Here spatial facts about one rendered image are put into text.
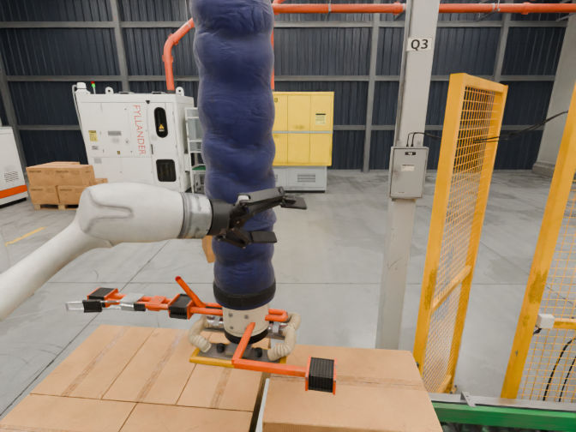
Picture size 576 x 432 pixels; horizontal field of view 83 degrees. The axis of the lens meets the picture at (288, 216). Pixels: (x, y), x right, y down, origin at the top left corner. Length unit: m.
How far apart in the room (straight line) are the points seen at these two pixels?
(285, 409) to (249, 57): 1.14
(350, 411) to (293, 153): 7.40
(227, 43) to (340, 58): 10.85
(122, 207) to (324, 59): 11.28
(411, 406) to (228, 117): 1.15
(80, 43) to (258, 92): 12.61
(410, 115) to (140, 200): 1.69
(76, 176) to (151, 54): 5.67
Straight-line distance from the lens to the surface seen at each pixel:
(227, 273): 1.11
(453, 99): 1.54
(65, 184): 8.37
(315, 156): 8.37
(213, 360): 1.27
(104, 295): 1.51
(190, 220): 0.62
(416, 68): 2.06
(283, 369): 1.03
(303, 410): 1.34
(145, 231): 0.60
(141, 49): 12.60
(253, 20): 1.00
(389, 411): 1.38
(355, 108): 11.75
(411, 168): 2.02
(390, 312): 2.41
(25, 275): 0.71
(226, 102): 0.97
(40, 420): 2.19
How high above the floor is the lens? 1.94
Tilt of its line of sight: 17 degrees down
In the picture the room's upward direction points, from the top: straight up
